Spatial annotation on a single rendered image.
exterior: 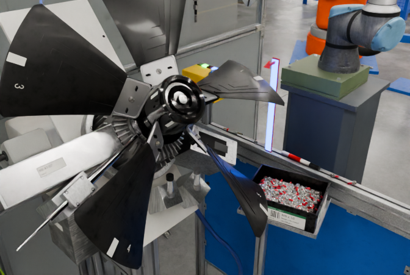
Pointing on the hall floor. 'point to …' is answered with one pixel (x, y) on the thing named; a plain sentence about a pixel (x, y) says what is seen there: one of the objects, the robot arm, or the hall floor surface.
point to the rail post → (199, 242)
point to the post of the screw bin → (260, 253)
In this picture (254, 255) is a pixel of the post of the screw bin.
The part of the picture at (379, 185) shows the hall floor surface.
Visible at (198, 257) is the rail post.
